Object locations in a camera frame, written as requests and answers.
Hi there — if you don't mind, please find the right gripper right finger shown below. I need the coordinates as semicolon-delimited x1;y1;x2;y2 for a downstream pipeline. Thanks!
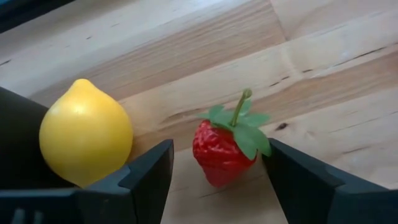
262;138;398;224

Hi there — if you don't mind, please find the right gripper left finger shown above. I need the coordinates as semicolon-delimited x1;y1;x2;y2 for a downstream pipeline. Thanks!
0;139;175;224

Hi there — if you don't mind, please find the yellow plastic lemon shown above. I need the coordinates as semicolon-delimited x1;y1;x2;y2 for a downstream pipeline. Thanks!
39;78;134;189

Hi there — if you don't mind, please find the red plastic strawberry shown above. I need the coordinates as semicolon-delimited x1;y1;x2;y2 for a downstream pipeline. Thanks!
192;88;273;189

